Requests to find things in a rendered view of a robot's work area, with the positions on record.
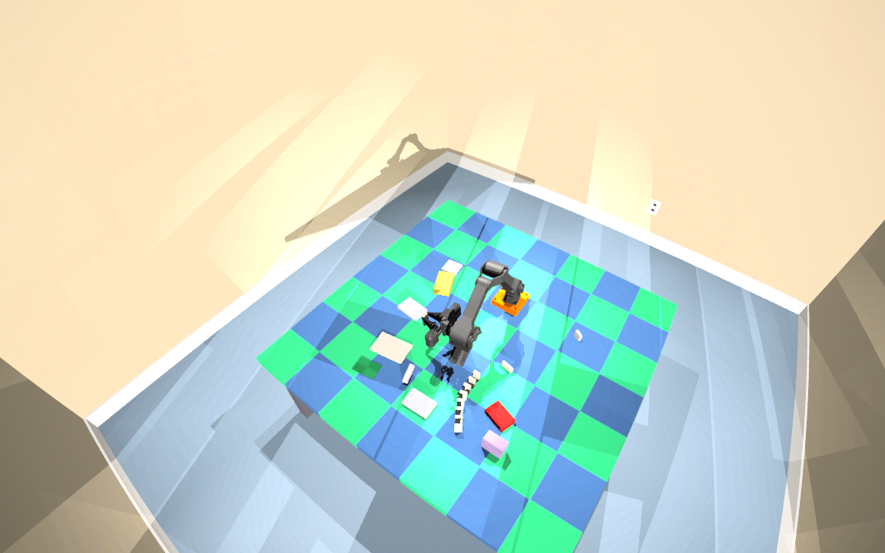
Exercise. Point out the purple rectangular block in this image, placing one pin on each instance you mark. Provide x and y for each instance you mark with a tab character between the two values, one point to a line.
494	444

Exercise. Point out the red rectangular block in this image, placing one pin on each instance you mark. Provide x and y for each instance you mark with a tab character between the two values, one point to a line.
499	415

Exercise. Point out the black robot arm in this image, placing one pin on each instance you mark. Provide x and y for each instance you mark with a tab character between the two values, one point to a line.
462	332

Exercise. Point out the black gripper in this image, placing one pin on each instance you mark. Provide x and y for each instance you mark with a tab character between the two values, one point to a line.
432	337

